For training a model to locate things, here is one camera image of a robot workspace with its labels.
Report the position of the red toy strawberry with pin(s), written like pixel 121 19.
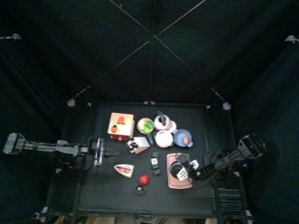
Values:
pixel 144 179

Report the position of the grey frame middle bracket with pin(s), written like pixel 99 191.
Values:
pixel 148 102

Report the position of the white toy knife block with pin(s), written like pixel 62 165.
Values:
pixel 137 145

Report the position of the green bowl with lettuce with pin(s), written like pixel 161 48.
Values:
pixel 145 125

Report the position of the pink cutting board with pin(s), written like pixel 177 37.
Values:
pixel 172 183

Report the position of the white triangular sushi piece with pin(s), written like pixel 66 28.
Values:
pixel 124 170

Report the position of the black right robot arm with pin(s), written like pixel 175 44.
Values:
pixel 237 153

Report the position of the small black sushi roll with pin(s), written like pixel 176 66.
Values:
pixel 140 189

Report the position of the black round dish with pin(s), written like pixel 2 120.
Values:
pixel 175 168

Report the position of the wooden shape sorter box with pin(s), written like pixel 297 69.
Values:
pixel 120 125

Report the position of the white text label sticker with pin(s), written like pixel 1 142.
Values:
pixel 229 200

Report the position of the grey frame corner bracket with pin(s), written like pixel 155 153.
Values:
pixel 14 36
pixel 70 102
pixel 225 105
pixel 291 38

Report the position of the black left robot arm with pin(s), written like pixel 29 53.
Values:
pixel 46 146

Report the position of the blue bowl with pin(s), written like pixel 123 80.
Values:
pixel 181 137

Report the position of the white round bowl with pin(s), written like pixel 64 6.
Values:
pixel 163 139

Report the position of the orange toy egg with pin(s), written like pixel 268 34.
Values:
pixel 185 140

